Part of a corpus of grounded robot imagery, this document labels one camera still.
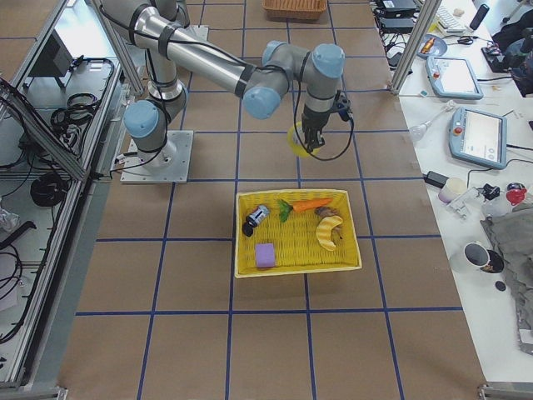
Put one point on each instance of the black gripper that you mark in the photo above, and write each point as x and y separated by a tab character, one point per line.
313	119

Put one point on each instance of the yellow tape roll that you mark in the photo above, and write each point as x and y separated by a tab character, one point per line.
292	138

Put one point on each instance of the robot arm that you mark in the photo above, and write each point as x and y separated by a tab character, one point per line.
261	89

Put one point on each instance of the orange toy carrot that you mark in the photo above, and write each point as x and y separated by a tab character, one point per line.
300	206

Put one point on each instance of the yellow toy croissant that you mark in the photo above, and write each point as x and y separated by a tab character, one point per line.
324	231

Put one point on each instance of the yellow plastic basket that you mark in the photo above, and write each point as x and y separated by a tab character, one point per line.
296	247

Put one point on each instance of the small dark can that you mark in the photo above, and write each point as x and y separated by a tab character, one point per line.
254	219

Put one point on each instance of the brown wicker basket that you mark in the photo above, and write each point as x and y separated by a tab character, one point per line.
304	10

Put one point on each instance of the purple sponge block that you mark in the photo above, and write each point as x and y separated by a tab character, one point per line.
265	255

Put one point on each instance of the black power adapter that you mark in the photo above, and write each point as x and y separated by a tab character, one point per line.
435	179

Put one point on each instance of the blue bowl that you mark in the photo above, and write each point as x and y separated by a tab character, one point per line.
431	45

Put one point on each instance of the teach pendant far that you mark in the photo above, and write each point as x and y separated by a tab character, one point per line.
453	77

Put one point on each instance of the teach pendant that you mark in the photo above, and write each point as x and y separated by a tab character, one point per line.
453	77
478	137

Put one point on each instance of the teach pendant near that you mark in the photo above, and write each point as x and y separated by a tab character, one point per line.
478	137

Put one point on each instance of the white mug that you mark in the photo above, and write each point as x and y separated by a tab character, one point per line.
475	255

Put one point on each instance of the grey cloth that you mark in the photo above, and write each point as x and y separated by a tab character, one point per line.
511	237

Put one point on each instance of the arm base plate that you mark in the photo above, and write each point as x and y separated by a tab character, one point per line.
170	165

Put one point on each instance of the aluminium frame post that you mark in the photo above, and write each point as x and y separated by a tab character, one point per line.
426	17

